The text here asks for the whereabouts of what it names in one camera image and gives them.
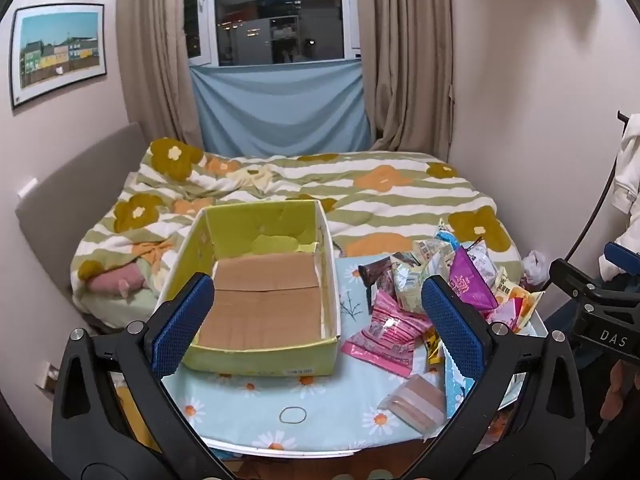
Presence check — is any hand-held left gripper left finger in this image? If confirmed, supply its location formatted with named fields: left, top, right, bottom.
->
left=50, top=272, right=236, bottom=480

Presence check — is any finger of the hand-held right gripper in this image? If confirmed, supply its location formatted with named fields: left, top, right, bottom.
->
left=549, top=258, right=608, bottom=307
left=603, top=241, right=640, bottom=277

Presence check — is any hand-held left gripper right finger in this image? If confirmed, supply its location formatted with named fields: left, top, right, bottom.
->
left=400, top=275, right=587, bottom=480

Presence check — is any purple snack packet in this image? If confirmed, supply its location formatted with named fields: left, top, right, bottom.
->
left=447, top=247, right=498, bottom=311

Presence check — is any pile of snack packets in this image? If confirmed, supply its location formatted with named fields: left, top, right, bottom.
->
left=357, top=217, right=546, bottom=368

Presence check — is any pink striped snack packet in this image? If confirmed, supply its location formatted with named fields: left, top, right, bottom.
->
left=341, top=290, right=433, bottom=378

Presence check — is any green cardboard box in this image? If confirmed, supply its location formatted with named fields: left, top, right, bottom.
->
left=156, top=199, right=343, bottom=377

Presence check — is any person's right hand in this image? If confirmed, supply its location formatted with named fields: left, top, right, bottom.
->
left=601, top=359, right=640, bottom=423

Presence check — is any crumpled white plastic bag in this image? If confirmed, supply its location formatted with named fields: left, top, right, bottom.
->
left=520, top=250, right=554, bottom=286

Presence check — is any blue white snack packet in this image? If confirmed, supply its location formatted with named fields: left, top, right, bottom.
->
left=442, top=352, right=477, bottom=418

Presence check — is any pink plush toy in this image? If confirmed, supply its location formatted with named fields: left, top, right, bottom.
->
left=87, top=265, right=151, bottom=302

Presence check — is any clear pink wafer packet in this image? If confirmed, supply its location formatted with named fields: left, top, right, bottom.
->
left=377, top=374, right=447, bottom=433

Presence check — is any white hanging garment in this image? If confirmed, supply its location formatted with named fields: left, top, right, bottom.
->
left=614, top=112, right=640, bottom=281

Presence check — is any light blue daisy tablecloth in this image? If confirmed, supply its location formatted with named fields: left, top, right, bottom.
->
left=160, top=255, right=548, bottom=453

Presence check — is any green striped floral blanket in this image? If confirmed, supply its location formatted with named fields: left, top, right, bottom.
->
left=70, top=137, right=521, bottom=321

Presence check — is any grey bed headboard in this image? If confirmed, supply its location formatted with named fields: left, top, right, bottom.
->
left=15, top=122, right=147, bottom=322

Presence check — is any blue hanging cloth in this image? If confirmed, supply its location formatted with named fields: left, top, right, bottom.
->
left=189, top=57, right=377, bottom=157

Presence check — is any beige curtain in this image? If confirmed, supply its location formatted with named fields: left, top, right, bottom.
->
left=116, top=0, right=221, bottom=155
left=352, top=0, right=457, bottom=162

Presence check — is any window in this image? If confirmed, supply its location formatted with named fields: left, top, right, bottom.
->
left=182, top=0, right=363, bottom=68

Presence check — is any black cable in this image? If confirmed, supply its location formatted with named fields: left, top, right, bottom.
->
left=564, top=152, right=621, bottom=263

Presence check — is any white wall socket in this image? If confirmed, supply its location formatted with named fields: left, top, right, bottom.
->
left=34, top=360, right=63, bottom=392

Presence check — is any framed wall poster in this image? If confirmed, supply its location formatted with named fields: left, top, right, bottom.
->
left=9, top=2, right=108, bottom=110

